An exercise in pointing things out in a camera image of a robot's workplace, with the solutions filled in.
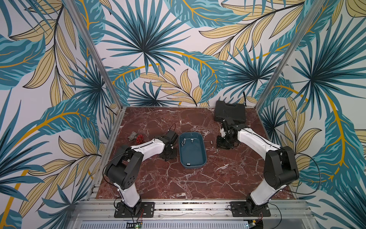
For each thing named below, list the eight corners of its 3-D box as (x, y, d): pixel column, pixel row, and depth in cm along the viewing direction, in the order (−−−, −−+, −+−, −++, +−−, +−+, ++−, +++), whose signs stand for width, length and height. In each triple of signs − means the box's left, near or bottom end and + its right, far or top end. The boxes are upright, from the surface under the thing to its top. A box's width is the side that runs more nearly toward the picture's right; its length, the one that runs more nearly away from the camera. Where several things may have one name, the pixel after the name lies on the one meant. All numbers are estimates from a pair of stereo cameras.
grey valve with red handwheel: (128, 140, 101) (126, 136, 97) (133, 134, 105) (131, 129, 101) (140, 145, 99) (138, 141, 95) (144, 138, 103) (143, 134, 99)
